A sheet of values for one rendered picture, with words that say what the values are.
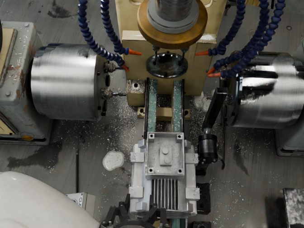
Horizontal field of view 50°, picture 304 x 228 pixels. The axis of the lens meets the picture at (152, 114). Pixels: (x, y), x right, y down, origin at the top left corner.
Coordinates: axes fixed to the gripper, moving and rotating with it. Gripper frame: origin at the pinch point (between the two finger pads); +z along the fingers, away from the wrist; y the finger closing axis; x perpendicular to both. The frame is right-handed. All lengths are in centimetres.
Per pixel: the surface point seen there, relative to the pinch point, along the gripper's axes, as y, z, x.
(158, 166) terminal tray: -4.2, 12.9, -6.1
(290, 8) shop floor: -106, 193, -93
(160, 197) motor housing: -5.2, 10.7, 1.8
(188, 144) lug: -13.0, 19.6, -11.2
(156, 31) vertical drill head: -2.3, 7.9, -41.1
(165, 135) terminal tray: -5.9, 15.5, -14.3
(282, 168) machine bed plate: -51, 45, 1
